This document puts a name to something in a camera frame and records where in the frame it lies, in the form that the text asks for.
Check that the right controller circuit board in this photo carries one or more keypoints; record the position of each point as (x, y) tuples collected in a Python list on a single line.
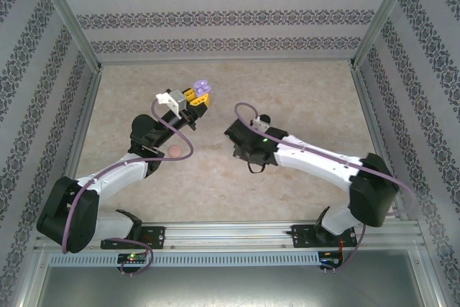
[(330, 260)]

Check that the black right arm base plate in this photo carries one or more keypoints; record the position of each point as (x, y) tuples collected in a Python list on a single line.
[(303, 237)]

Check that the aluminium frame post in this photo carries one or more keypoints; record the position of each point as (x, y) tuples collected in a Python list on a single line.
[(70, 16), (384, 16)]

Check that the controller circuit board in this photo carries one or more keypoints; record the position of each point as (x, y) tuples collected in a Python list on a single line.
[(330, 260), (133, 258)]

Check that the aluminium frame strut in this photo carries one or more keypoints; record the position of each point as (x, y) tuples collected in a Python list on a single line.
[(429, 282), (30, 282)]

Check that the aluminium mounting rail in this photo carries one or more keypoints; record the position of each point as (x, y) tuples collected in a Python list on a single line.
[(223, 237)]

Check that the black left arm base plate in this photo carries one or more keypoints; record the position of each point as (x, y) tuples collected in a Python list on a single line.
[(154, 237)]

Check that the aluminium frame side rail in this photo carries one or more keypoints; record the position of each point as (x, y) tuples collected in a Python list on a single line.
[(84, 123), (361, 87)]

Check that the aluminium frame cross beam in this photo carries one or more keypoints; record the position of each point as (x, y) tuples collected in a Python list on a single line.
[(223, 61)]

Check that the grey metal shelf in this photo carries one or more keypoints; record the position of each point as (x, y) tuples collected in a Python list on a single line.
[(230, 285)]

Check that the purple earbud charging case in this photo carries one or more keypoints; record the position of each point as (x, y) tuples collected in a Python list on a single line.
[(202, 86)]

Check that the left controller circuit board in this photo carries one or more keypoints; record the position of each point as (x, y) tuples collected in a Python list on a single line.
[(133, 258)]

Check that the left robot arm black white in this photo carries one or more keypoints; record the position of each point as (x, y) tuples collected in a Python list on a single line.
[(118, 177)]

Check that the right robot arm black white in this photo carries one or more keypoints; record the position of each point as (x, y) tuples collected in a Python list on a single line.
[(316, 156)]

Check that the black earbud charging case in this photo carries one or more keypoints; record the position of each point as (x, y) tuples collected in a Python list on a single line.
[(266, 118)]

